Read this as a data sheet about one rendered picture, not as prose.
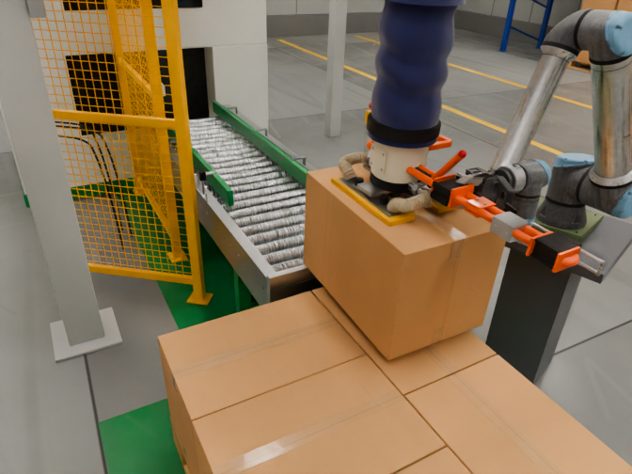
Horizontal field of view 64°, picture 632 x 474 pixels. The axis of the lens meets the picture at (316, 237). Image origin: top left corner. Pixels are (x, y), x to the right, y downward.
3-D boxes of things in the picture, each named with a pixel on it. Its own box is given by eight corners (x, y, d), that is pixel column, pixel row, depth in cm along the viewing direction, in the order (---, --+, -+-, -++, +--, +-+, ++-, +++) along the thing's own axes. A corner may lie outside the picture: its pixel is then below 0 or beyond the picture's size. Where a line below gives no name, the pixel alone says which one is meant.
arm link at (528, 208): (512, 215, 174) (519, 181, 168) (539, 229, 165) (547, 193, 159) (492, 220, 170) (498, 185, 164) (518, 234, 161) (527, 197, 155)
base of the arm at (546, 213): (541, 206, 218) (545, 184, 214) (589, 217, 209) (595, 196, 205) (530, 221, 204) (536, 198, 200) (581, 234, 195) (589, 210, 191)
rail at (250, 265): (141, 139, 380) (137, 115, 370) (148, 138, 382) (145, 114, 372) (266, 316, 206) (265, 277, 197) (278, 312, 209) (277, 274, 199)
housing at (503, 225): (487, 230, 132) (491, 215, 129) (506, 225, 135) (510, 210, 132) (508, 244, 127) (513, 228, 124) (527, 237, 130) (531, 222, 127)
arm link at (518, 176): (521, 197, 154) (529, 167, 149) (510, 199, 152) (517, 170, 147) (499, 186, 161) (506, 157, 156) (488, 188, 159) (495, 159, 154)
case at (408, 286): (303, 262, 204) (306, 171, 183) (385, 241, 221) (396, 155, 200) (387, 361, 159) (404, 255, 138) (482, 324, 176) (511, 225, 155)
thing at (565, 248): (525, 255, 122) (530, 237, 119) (545, 247, 125) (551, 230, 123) (554, 273, 116) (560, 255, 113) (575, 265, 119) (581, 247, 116)
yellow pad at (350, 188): (330, 182, 176) (331, 169, 173) (354, 178, 180) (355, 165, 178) (388, 228, 151) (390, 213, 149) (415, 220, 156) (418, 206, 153)
